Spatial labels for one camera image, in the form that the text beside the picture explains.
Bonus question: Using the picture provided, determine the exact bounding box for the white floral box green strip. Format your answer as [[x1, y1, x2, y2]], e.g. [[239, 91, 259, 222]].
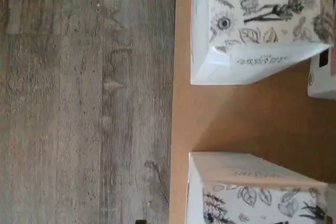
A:
[[186, 151, 330, 224]]

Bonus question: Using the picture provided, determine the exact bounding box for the white floral box pink strip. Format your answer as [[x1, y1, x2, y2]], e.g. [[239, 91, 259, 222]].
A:
[[190, 0, 333, 86]]

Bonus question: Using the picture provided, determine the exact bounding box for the white box with dark label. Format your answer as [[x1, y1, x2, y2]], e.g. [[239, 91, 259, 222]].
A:
[[307, 46, 336, 100]]

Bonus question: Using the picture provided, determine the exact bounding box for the wooden shelf board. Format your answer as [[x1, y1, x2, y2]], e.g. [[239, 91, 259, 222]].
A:
[[168, 0, 336, 224]]

